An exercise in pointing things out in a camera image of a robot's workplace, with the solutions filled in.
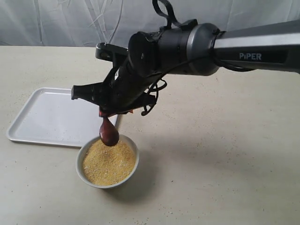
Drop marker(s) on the white rectangular tray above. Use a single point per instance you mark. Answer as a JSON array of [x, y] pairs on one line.
[[51, 117]]

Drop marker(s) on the white ceramic bowl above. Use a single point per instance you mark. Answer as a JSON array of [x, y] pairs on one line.
[[83, 151]]

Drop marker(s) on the dark red wooden spoon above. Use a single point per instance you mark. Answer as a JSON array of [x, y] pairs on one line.
[[108, 132]]

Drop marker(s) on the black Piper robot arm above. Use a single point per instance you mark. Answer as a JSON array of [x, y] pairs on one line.
[[192, 49]]

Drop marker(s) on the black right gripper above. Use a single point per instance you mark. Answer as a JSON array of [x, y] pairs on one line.
[[119, 90]]

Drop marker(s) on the yellow millet grains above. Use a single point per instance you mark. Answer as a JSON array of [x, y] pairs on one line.
[[105, 166]]

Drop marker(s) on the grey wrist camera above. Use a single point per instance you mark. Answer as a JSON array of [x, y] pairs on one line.
[[109, 52]]

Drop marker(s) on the white wrinkled backdrop curtain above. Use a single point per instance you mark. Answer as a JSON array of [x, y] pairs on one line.
[[88, 22]]

